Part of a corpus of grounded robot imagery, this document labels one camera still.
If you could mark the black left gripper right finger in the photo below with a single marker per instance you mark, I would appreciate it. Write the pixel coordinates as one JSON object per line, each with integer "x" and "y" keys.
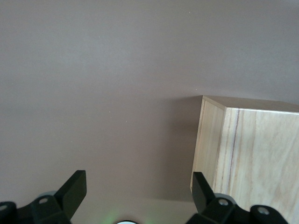
{"x": 203, "y": 196}

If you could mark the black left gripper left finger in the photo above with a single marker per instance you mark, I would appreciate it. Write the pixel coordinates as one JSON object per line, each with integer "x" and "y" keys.
{"x": 70, "y": 193}

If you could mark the wooden drawer cabinet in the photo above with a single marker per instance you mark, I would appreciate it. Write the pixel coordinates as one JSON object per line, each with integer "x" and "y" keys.
{"x": 254, "y": 158}

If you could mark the brown table cloth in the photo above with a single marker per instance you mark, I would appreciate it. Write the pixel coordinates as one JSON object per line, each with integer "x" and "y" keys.
{"x": 93, "y": 81}

